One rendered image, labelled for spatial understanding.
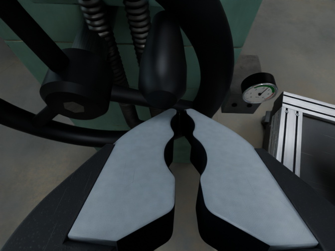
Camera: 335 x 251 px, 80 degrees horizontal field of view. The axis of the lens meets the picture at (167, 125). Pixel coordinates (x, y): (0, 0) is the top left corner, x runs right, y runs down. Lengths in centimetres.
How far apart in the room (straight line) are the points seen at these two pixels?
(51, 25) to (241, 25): 31
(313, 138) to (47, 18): 98
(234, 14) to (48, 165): 103
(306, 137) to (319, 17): 128
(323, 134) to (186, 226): 70
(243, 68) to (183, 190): 65
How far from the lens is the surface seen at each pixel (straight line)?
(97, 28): 24
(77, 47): 23
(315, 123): 108
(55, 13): 40
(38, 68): 53
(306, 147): 100
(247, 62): 53
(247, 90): 41
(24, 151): 125
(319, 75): 163
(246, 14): 37
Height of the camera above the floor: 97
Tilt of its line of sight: 62 degrees down
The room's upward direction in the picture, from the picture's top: 2 degrees clockwise
